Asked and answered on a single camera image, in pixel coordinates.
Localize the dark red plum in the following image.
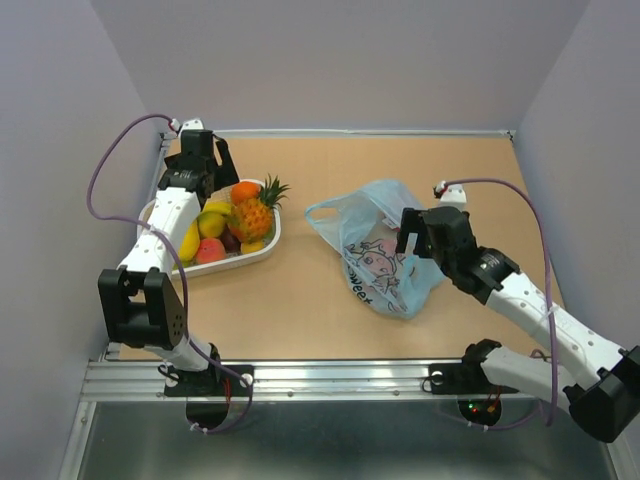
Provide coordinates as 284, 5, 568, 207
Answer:
219, 229, 241, 254

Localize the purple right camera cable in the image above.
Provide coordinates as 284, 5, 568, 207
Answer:
459, 178, 559, 427

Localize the lower yellow banana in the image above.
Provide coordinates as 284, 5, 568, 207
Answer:
197, 211, 226, 239

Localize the light blue printed plastic bag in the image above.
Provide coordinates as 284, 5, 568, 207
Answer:
305, 179, 444, 319

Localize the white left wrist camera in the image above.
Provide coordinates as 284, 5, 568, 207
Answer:
169, 118, 204, 137

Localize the yellow apricot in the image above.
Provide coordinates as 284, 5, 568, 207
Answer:
240, 239, 265, 255

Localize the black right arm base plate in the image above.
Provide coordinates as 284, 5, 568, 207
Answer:
428, 362, 492, 395

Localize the aluminium back rail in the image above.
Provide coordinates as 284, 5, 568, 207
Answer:
159, 128, 516, 141

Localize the orange tangerine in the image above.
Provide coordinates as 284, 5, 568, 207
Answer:
230, 181, 262, 205

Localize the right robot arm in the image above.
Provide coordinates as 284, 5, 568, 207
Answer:
396, 206, 639, 443

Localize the green yellow mango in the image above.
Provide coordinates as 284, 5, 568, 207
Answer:
178, 221, 201, 264

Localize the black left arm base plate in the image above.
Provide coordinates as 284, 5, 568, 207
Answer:
157, 364, 246, 398

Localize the orange pineapple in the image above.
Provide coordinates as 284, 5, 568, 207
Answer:
227, 176, 291, 243

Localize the yellow banana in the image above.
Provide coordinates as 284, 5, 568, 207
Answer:
197, 211, 226, 239
202, 201, 233, 216

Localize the white perforated plastic basket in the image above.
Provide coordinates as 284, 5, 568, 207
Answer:
138, 186, 282, 278

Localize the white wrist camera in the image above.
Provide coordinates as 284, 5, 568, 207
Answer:
433, 181, 467, 211
169, 118, 204, 137

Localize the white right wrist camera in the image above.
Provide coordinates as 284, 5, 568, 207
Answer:
433, 181, 467, 211

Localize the aluminium front frame rail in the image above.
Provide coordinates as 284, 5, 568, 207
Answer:
81, 349, 575, 407

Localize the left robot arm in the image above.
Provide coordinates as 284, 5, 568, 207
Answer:
98, 123, 238, 394

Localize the upper yellow banana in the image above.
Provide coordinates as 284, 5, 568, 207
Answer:
202, 201, 233, 216

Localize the red yellow peach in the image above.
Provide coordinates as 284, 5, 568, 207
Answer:
194, 238, 227, 265

